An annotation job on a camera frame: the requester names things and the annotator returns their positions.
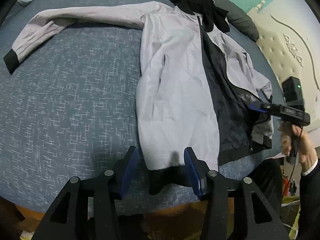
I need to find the dark grey rolled duvet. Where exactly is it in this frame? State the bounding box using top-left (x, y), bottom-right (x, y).
top-left (213, 0), bottom-right (259, 42)

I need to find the black camera box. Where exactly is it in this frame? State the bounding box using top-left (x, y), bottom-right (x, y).
top-left (281, 76), bottom-right (304, 106)

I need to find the dark sleeve forearm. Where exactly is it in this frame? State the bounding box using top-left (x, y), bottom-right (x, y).
top-left (297, 159), bottom-right (319, 239)

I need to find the floor clutter pile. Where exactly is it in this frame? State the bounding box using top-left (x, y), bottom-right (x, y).
top-left (280, 169), bottom-right (303, 228)

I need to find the blue bed cover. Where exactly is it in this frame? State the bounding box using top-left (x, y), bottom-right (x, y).
top-left (1, 0), bottom-right (197, 215)

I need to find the light grey zip jacket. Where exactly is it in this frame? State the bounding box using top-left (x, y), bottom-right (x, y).
top-left (3, 0), bottom-right (275, 197)

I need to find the black cable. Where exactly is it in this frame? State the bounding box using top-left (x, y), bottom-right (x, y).
top-left (287, 125), bottom-right (306, 198)

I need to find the person's right hand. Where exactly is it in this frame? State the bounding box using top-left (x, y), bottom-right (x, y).
top-left (279, 122), bottom-right (318, 174)

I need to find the cream tufted headboard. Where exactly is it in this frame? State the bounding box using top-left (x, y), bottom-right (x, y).
top-left (248, 0), bottom-right (319, 132)

